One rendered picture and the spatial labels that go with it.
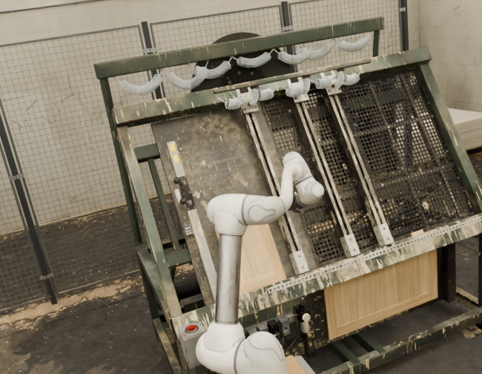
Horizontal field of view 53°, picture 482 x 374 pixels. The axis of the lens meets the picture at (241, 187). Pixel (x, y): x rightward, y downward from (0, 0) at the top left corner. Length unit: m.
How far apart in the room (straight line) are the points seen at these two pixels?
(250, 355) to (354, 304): 1.49
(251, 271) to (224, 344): 0.78
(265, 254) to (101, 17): 5.15
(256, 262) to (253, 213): 0.87
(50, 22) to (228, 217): 5.58
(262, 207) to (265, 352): 0.57
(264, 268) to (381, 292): 0.99
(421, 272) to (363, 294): 0.48
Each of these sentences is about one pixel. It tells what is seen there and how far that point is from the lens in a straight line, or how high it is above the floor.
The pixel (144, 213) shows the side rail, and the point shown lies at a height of 1.40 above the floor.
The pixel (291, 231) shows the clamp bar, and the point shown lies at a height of 1.13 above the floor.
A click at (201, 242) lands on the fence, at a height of 1.19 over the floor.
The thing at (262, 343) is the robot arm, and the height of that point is 1.10.
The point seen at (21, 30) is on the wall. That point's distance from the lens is 7.31.
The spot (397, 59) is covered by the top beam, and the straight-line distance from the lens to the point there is 3.59.
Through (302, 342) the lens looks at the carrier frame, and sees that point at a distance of 3.36.
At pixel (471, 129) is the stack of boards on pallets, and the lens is 7.71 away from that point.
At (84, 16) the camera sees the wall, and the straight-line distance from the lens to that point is 7.32.
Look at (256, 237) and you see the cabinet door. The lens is 2.84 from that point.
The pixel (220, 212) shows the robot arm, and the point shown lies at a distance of 2.09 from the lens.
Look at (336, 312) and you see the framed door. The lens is 3.36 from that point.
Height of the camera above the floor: 2.29
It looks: 18 degrees down
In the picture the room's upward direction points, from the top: 9 degrees counter-clockwise
